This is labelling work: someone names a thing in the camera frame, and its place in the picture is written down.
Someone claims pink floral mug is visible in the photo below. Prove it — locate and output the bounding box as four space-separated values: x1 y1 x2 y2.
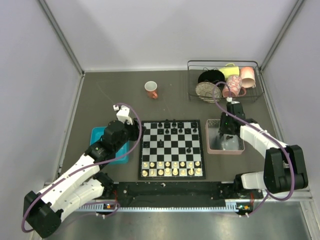
222 75 247 98

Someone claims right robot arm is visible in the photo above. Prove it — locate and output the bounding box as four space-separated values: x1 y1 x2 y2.
219 97 309 198

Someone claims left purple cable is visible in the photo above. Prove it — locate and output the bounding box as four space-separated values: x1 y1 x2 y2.
20 101 143 233

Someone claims patterned plate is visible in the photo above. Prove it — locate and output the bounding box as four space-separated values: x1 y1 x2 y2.
195 81 222 101

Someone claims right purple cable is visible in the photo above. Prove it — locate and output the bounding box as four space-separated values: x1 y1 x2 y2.
211 81 297 217

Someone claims blue plastic tray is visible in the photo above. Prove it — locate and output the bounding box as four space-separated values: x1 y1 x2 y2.
90 126 130 165

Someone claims wire dish rack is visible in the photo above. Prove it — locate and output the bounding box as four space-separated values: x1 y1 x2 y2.
187 60 264 103

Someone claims orange mug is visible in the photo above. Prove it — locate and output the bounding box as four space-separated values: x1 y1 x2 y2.
144 81 158 99

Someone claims pink metal tray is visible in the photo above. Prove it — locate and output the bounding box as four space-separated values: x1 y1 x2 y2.
205 119 245 155

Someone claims pink marbled cup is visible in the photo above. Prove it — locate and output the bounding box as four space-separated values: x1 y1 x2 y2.
239 66 256 89

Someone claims purple cable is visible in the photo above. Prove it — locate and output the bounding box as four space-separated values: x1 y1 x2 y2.
20 101 143 233
211 81 297 217

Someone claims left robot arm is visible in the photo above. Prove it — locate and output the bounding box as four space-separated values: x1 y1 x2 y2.
21 117 147 239

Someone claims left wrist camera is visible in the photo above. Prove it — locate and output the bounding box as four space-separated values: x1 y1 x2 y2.
113 104 133 125

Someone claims chess board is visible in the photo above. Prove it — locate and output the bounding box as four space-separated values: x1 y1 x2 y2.
138 119 206 180

